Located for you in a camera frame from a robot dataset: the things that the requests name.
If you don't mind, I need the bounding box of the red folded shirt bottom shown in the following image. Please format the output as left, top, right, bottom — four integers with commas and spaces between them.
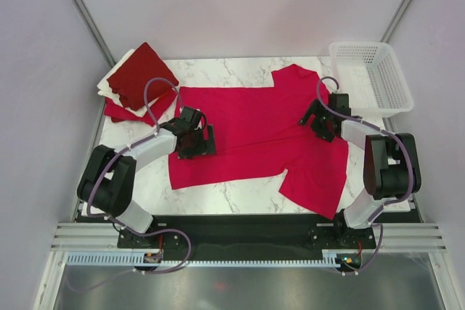
104, 90, 177, 126

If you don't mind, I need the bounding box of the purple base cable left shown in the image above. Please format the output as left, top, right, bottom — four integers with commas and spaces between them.
65, 229, 193, 293

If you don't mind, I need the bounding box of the white plastic basket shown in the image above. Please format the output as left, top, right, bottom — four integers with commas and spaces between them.
328, 41, 414, 118

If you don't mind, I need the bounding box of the aluminium frame post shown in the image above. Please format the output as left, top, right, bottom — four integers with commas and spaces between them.
71, 0, 116, 67
379, 0, 435, 44

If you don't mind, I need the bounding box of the bright red t shirt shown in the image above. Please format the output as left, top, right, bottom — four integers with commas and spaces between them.
169, 65, 349, 219

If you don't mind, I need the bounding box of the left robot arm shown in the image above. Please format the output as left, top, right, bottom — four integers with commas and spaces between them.
76, 107, 216, 247

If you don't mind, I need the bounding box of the white slotted cable duct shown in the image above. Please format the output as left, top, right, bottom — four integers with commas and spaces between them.
66, 252, 360, 267

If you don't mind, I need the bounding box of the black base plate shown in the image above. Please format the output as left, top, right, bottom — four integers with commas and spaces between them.
117, 213, 376, 261

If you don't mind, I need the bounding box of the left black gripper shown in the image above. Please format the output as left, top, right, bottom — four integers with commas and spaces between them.
177, 124, 215, 160

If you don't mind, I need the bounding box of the left aluminium frame post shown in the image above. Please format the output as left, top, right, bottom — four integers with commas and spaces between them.
71, 0, 116, 67

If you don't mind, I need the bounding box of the dark red folded shirt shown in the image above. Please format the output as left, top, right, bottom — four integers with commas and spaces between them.
108, 42, 179, 111

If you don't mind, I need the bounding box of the right aluminium frame post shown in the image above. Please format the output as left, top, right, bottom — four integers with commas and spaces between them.
379, 0, 435, 44

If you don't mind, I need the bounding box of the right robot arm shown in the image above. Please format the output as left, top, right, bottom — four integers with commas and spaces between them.
299, 93, 421, 248

